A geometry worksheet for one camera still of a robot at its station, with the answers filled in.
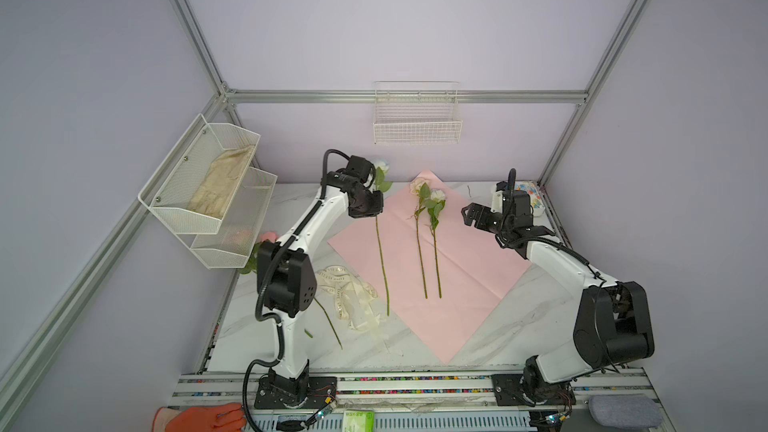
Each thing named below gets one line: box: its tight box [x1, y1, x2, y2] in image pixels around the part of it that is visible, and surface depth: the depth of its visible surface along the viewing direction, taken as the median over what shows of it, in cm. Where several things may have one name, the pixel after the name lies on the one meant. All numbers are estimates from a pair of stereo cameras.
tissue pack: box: [514, 181, 545, 217], surface depth 113 cm
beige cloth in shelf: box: [187, 145, 255, 219], surface depth 80 cm
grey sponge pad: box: [588, 394, 663, 430], surface depth 70 cm
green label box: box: [342, 410, 375, 432], surface depth 69 cm
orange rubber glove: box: [152, 403, 247, 432], surface depth 70 cm
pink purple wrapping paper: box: [328, 170, 533, 365], surface depth 94 cm
